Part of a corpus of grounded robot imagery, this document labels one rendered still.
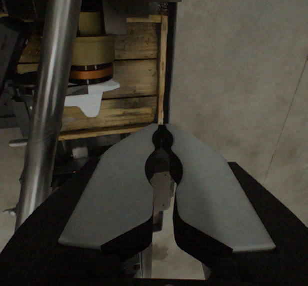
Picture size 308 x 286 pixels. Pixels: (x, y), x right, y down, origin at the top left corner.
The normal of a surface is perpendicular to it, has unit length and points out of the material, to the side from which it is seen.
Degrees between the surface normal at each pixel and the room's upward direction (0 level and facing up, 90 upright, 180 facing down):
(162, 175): 0
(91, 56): 10
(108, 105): 0
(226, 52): 0
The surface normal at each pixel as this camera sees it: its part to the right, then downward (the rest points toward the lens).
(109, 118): 0.24, 0.51
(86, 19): 0.46, 0.47
